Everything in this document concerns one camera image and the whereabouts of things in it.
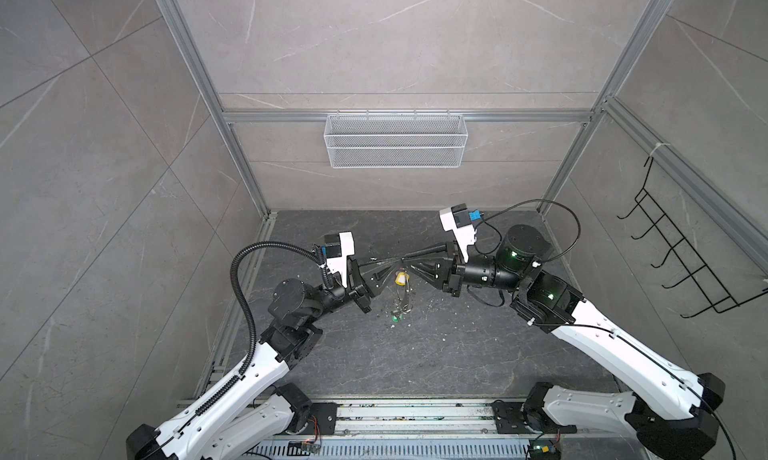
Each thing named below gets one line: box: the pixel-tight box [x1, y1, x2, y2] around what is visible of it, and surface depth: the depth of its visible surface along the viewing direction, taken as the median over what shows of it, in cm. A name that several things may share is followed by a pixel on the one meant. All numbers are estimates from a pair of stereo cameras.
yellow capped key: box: [395, 272, 410, 286], surface depth 57 cm
